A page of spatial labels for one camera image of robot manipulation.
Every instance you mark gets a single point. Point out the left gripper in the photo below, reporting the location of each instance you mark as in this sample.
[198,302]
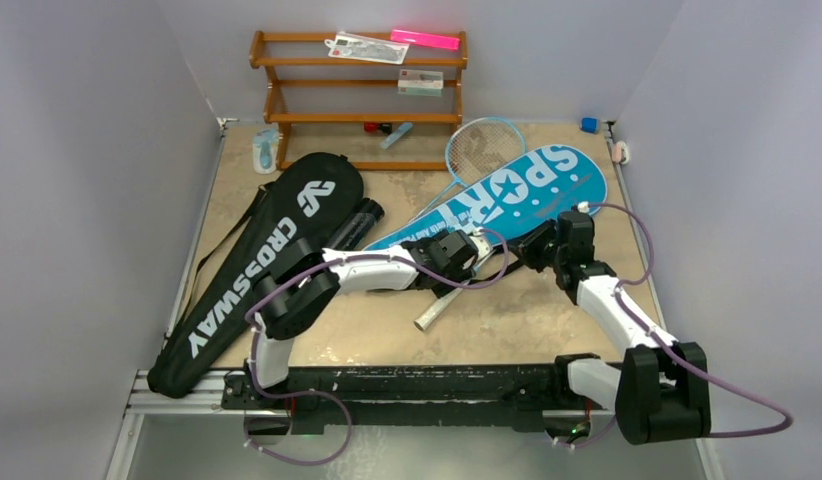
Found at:
[460,274]

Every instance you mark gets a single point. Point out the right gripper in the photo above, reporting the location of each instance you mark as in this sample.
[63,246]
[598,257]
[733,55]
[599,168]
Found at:
[536,244]

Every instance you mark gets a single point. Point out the blue racket bag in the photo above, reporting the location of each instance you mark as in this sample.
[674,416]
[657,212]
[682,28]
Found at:
[514,199]

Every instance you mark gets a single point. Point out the black Crossway racket bag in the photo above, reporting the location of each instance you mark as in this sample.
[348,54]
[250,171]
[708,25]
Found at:
[310,199]

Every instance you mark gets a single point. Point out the black shuttlecock tube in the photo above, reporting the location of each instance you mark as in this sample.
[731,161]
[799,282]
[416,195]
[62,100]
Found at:
[364,217]

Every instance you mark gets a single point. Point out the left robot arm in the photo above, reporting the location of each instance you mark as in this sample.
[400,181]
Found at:
[291,297]

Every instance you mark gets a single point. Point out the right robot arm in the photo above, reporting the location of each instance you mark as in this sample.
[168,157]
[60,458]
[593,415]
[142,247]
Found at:
[636,338]

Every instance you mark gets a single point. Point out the light blue badminton racket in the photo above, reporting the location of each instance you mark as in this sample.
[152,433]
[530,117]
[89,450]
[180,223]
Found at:
[477,149]

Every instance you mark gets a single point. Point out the small pink white object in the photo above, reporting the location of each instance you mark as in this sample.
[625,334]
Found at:
[620,153]

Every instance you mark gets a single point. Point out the small blue cube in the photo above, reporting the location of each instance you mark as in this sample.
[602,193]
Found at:
[589,125]

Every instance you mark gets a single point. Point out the light blue strip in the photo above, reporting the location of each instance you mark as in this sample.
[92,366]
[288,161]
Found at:
[396,134]

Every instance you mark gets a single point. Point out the red black small object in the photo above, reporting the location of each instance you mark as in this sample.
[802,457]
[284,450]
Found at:
[385,128]

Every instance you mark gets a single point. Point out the wooden shelf rack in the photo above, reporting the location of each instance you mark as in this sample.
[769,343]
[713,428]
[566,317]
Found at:
[306,86]

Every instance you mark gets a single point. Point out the white green box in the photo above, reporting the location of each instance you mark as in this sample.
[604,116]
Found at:
[420,83]

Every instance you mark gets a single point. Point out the pink bar on shelf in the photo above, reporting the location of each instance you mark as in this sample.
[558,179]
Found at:
[428,40]

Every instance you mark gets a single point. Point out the light blue packaged item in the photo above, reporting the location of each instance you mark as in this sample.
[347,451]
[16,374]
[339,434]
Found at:
[264,150]

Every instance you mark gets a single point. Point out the white blister package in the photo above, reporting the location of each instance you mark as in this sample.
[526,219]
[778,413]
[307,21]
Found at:
[368,49]

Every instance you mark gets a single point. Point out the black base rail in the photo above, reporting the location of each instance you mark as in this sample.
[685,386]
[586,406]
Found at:
[522,397]

